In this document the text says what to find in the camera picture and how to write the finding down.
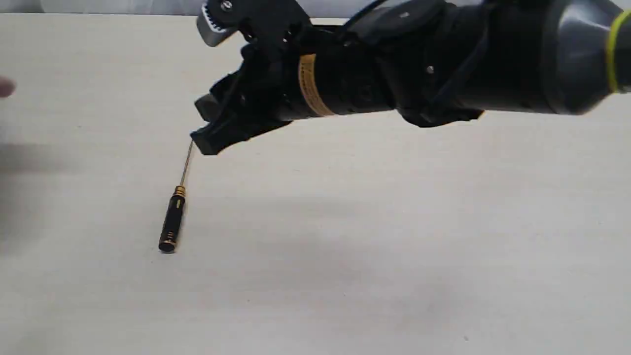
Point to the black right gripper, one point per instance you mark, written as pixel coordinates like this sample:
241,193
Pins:
313,76

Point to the black gold precision screwdriver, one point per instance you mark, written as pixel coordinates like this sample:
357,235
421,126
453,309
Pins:
175,211

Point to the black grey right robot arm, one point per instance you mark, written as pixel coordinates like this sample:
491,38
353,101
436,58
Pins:
432,61

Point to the open bare human hand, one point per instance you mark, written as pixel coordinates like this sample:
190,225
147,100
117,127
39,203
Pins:
7,87

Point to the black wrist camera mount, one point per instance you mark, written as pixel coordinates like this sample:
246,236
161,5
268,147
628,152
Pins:
388,22

